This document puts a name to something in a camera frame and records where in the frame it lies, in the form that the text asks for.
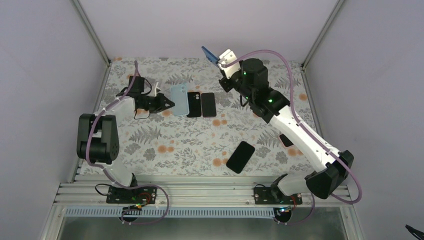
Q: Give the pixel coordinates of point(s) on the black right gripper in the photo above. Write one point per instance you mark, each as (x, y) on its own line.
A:
(223, 83)

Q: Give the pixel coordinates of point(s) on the floral patterned table mat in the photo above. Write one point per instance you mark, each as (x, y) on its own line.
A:
(163, 144)

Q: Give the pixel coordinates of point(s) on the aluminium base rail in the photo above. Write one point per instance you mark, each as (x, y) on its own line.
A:
(183, 191)

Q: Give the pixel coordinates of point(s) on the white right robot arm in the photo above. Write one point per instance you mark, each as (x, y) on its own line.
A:
(250, 79)

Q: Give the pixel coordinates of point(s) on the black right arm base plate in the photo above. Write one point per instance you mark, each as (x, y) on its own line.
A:
(265, 195)

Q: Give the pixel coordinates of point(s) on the black phone without case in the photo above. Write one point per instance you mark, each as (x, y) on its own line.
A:
(240, 157)

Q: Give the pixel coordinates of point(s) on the aluminium corner post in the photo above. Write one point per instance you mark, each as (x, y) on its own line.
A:
(91, 31)
(329, 21)

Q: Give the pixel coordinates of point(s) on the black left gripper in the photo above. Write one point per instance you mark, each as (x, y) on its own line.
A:
(160, 105)

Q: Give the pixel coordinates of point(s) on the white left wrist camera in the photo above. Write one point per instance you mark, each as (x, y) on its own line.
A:
(156, 89)

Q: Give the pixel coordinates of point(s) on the black phone case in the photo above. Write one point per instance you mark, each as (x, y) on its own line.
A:
(195, 105)

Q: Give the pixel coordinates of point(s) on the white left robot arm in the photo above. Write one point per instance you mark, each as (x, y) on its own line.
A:
(98, 136)

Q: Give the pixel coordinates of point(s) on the perforated cable tray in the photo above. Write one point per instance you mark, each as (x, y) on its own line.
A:
(174, 212)

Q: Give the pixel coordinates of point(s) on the light blue case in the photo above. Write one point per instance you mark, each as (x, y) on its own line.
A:
(180, 98)

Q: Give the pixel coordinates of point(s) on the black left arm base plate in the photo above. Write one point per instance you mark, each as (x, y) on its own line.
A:
(143, 195)

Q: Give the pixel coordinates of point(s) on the aluminium left corner post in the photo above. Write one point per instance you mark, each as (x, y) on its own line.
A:
(91, 31)

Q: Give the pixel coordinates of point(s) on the phone in peach case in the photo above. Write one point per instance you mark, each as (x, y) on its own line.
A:
(286, 142)

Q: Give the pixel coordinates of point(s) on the aluminium right corner post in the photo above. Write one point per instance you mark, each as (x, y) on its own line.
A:
(329, 21)

